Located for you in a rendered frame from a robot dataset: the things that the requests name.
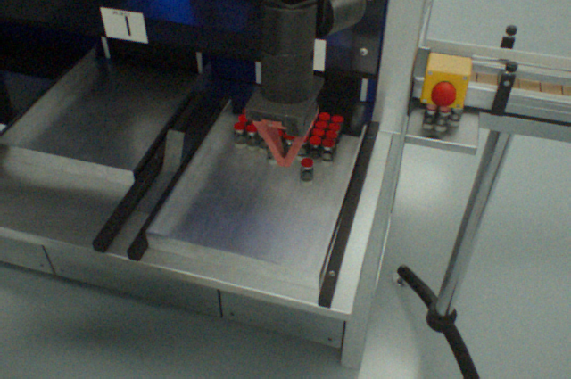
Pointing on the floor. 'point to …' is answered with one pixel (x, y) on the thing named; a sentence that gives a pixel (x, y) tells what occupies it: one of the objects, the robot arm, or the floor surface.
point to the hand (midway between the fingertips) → (284, 160)
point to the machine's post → (390, 118)
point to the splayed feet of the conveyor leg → (403, 276)
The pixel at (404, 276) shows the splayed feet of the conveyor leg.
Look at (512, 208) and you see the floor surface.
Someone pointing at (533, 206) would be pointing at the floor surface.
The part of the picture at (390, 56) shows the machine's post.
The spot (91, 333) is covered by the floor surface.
